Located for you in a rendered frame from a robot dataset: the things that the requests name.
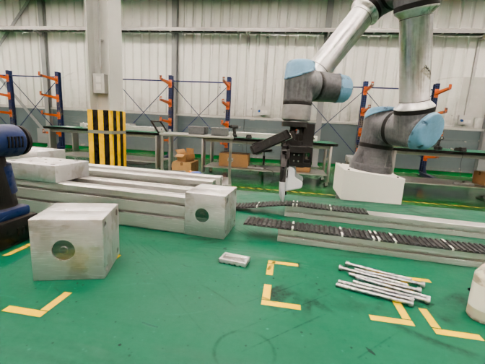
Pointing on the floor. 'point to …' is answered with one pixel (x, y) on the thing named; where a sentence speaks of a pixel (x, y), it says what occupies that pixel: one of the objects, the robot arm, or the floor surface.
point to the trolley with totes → (197, 136)
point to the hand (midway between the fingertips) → (281, 194)
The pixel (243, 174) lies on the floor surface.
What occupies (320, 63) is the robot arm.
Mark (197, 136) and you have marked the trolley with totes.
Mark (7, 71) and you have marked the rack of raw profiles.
